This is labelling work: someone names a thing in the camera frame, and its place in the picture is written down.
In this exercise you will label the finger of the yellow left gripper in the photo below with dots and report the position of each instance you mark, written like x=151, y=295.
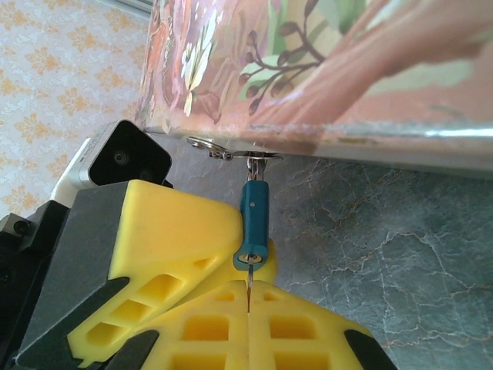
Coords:
x=271, y=266
x=169, y=239

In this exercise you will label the pink floral tin box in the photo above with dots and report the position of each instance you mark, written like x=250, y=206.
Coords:
x=308, y=58

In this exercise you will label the silver box latch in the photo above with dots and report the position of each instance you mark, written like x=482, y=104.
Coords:
x=215, y=148

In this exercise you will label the aluminium frame post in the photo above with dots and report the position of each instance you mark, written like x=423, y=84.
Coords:
x=127, y=5

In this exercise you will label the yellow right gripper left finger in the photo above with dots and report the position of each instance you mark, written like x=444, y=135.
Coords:
x=200, y=327

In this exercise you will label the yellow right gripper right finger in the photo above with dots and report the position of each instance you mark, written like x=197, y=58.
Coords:
x=308, y=335

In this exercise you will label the silver key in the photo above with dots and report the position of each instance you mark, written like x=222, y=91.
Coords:
x=250, y=287

